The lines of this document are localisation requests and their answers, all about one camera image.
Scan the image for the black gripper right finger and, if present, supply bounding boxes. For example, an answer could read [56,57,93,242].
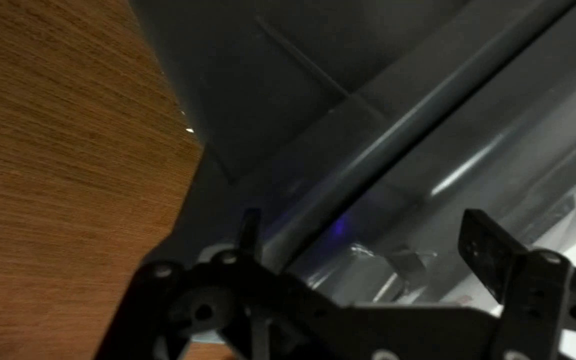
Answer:
[459,207,576,360]

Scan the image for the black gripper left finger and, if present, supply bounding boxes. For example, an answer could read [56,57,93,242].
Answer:
[94,206,345,360]

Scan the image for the black wheeled bin body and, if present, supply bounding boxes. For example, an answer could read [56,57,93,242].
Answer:
[130,0,576,272]

